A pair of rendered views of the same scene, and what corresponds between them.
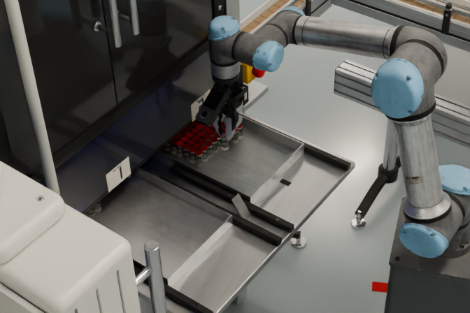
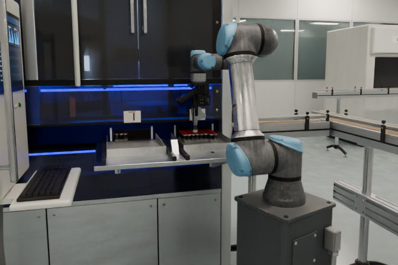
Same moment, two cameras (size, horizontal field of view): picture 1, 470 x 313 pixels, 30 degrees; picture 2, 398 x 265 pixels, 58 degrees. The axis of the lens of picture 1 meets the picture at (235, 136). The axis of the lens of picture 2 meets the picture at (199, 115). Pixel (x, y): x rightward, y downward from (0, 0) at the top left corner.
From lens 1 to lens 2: 1.73 m
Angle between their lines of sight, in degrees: 47
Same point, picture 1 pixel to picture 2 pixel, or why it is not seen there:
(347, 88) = (339, 194)
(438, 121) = (384, 216)
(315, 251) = not seen: outside the picture
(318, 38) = not seen: hidden behind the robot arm
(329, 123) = (350, 244)
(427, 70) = (245, 27)
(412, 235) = (228, 152)
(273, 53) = (205, 55)
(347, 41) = not seen: hidden behind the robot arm
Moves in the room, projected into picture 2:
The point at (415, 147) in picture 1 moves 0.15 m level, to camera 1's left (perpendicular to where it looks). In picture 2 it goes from (234, 80) to (199, 79)
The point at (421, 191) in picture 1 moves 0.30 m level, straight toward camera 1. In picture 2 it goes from (236, 116) to (159, 124)
